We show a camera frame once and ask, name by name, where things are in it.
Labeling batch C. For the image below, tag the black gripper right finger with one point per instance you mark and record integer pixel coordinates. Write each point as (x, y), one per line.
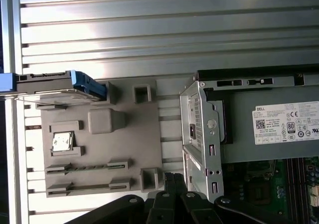
(194, 209)

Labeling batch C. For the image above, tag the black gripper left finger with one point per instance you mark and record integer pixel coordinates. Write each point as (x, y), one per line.
(162, 209)

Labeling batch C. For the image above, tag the hard disk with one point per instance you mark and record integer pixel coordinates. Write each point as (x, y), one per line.
(45, 83)

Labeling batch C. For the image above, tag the CPU socket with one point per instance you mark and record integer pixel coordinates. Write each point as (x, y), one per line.
(260, 192)

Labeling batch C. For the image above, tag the black PC case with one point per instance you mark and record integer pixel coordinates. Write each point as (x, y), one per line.
(199, 134)

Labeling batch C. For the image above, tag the grey power supply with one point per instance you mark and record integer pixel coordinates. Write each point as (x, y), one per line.
(244, 149)

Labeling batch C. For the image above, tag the grey parts rack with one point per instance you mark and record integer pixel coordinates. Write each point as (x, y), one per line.
(104, 146)

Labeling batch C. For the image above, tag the green RAM stick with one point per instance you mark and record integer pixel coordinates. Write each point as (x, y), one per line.
(87, 168)

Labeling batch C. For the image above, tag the green motherboard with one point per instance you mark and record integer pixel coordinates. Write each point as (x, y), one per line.
(280, 184)

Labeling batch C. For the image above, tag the black RAM slot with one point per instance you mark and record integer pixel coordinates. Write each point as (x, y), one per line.
(288, 184)
(305, 184)
(299, 184)
(294, 184)

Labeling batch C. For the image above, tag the silver CPU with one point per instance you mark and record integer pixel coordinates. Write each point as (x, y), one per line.
(62, 141)

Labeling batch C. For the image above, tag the white board connector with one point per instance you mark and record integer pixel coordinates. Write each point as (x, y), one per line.
(314, 194)

